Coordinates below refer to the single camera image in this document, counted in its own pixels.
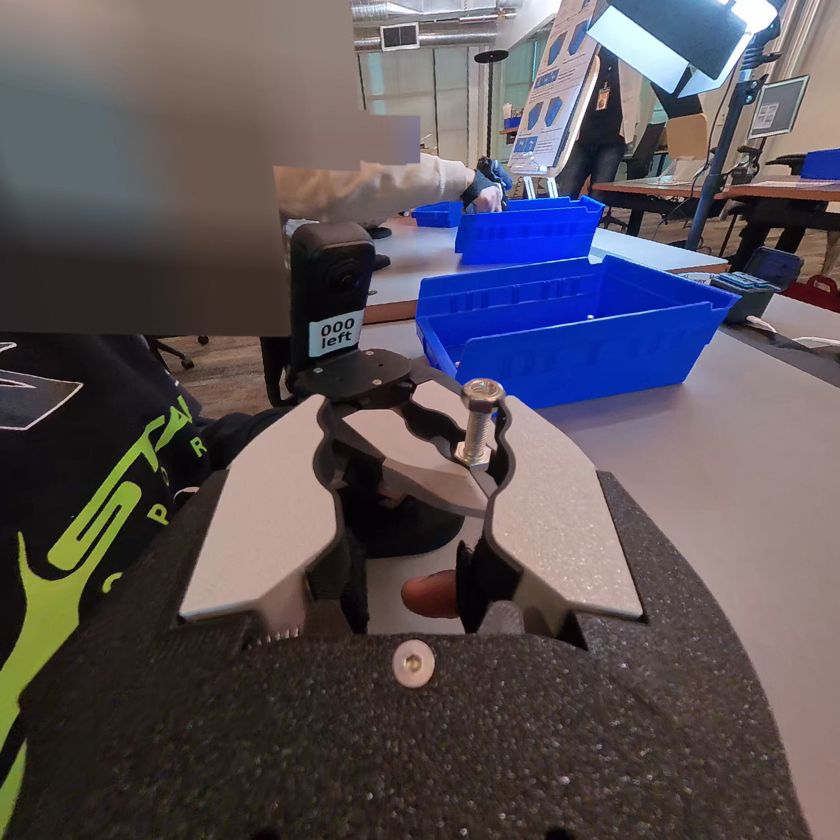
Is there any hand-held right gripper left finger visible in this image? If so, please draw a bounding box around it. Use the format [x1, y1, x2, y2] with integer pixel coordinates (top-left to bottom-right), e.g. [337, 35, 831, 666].
[179, 394, 371, 640]

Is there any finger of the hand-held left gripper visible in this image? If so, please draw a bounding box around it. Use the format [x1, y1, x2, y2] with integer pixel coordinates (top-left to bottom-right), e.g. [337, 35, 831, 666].
[348, 407, 497, 521]
[407, 378, 513, 463]

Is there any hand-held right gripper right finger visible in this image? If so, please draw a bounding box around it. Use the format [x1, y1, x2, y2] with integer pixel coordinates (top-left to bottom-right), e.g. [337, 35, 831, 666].
[453, 394, 647, 640]

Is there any silver hex bolt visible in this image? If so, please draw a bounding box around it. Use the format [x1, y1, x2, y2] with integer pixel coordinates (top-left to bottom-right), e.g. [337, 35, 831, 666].
[456, 401, 497, 471]

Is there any person's left forearm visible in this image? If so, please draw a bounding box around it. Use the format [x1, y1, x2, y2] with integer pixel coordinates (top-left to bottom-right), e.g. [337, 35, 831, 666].
[197, 405, 298, 468]

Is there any black office chair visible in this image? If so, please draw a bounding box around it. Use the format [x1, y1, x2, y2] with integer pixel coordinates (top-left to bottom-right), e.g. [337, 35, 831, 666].
[151, 335, 211, 372]

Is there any black printed shirt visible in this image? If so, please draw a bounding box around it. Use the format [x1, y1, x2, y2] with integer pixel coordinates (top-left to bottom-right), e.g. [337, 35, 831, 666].
[0, 332, 283, 815]

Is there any black floor lamp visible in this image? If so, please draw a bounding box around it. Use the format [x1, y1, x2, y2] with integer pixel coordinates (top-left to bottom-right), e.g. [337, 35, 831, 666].
[473, 49, 510, 161]

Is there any black and blue device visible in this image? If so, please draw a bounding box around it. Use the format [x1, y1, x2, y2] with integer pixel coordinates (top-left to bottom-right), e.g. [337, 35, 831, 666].
[716, 272, 781, 325]

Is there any roll-up banner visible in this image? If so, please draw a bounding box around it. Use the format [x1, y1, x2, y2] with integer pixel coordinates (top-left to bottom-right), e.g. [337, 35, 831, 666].
[506, 0, 602, 175]

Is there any dark blue bag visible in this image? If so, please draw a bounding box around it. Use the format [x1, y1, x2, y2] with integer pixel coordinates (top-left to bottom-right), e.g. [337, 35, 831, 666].
[742, 247, 804, 292]

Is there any red bag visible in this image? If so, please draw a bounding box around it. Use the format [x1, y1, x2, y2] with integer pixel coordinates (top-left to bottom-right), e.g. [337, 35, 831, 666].
[788, 273, 840, 313]

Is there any wooden chair back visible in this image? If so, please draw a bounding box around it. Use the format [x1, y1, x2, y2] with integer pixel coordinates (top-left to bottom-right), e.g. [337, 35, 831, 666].
[663, 112, 711, 166]

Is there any long wooden desk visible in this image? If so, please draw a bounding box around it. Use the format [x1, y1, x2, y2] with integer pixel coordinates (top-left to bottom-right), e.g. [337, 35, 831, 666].
[594, 175, 840, 273]

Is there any studio light on stand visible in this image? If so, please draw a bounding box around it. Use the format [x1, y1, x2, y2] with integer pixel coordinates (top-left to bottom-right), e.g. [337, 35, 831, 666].
[587, 0, 783, 250]

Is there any white cable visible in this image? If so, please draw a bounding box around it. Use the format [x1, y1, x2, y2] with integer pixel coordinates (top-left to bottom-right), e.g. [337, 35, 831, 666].
[775, 329, 840, 353]

